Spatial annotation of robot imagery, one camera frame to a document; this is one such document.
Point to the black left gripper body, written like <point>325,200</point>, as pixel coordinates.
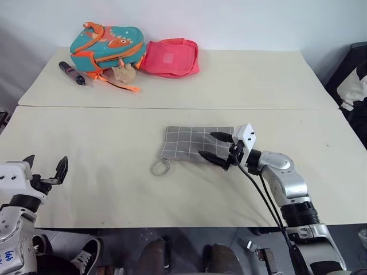
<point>40,187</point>

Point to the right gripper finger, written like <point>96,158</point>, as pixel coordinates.
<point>215,160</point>
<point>223,136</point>

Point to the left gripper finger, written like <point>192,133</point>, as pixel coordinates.
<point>29,163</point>
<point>61,172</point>

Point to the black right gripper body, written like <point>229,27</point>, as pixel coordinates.
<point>235,154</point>

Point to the grey checked fabric pouch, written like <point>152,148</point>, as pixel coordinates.
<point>183,143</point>

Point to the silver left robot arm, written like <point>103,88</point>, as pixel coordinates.
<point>11,229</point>

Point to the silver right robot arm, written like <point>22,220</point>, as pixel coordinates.
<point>286,183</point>

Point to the black furniture piece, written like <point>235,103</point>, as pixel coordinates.
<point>3,120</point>

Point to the black white sneaker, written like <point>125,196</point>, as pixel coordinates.
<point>86,255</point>
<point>43,245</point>

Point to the black trouser leg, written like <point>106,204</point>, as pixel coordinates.
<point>54,265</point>

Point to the pink fabric bag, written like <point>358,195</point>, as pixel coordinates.
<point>172,60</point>

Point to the dark brown rounded shape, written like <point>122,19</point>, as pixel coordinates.
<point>153,257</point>
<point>222,260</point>

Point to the black pink pen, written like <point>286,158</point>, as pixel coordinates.
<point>70,70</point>

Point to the beige plush pendant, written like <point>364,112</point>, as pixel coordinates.
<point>123,75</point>

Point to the black chair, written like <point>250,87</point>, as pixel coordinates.
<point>338,77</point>

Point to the black white garment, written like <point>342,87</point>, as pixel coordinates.
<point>348,91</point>

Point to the teal orange dinosaur backpack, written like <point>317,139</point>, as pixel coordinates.
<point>114,43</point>

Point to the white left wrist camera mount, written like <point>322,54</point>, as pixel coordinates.
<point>14,174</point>

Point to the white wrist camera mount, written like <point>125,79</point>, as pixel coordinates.
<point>243,134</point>
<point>14,174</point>

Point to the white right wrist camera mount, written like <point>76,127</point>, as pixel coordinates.
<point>243,134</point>

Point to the grey metal bracket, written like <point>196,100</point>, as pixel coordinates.
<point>263,256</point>

